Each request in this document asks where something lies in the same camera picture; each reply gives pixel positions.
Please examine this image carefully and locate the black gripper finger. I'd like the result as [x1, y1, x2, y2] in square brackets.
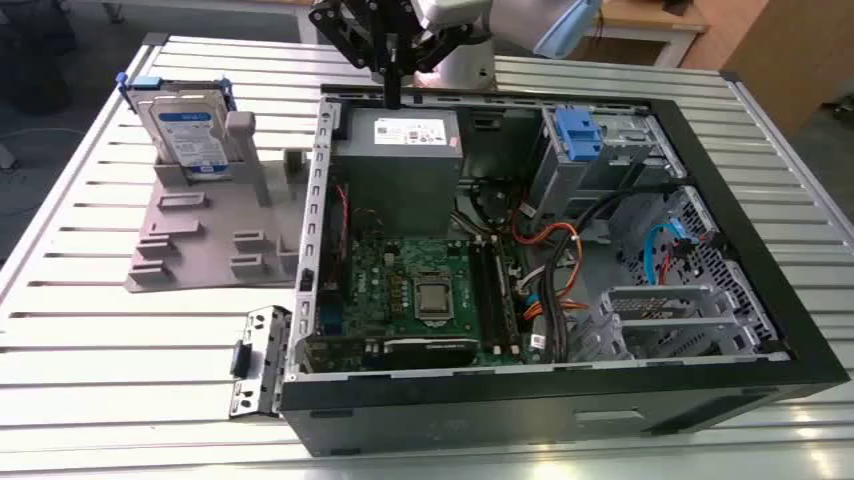
[309, 2, 395, 109]
[392, 24, 476, 109]

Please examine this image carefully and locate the hard disk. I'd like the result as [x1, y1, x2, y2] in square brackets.
[116, 72, 236, 182]

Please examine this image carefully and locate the silver disk bay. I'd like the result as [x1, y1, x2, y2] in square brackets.
[596, 285, 766, 361]

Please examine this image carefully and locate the blue drive cage latch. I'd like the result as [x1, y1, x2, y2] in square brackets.
[551, 107, 603, 163]

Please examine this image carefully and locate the grey power supply unit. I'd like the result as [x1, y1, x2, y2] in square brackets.
[329, 107, 466, 239]

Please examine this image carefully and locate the wooden desk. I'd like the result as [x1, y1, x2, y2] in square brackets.
[579, 0, 712, 69]

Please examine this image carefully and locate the silver optical drive cage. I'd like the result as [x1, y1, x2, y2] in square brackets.
[530, 104, 690, 222]

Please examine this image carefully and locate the grey parts rack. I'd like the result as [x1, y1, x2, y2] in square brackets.
[124, 110, 315, 294]

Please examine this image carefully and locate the green motherboard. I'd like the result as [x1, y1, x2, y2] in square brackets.
[312, 234, 542, 374]

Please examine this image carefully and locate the silver CPU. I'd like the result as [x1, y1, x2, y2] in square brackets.
[416, 283, 455, 319]

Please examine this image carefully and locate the black RAM stick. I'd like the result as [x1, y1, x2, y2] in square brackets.
[490, 233, 526, 357]

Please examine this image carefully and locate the brown wooden cabinet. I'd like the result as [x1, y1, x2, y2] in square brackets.
[679, 0, 854, 136]

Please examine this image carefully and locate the metal socket cover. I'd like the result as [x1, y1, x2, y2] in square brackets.
[409, 269, 462, 326]

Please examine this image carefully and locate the black graphics card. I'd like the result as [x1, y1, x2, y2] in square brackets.
[303, 334, 482, 374]

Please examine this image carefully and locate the hinged metal card retainer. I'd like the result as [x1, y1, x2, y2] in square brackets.
[228, 304, 295, 419]

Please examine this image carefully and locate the black open PC case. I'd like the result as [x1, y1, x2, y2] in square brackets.
[276, 82, 852, 459]

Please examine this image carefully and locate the orange yellow wire bundle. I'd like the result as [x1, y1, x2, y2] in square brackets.
[510, 184, 592, 321]

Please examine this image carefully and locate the blue flat data wire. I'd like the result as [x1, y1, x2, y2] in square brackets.
[643, 217, 706, 287]

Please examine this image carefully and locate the thick black cable bundle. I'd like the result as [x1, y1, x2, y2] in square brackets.
[536, 184, 675, 364]

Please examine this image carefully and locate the red yellow power wire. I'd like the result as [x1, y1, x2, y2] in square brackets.
[659, 233, 726, 287]

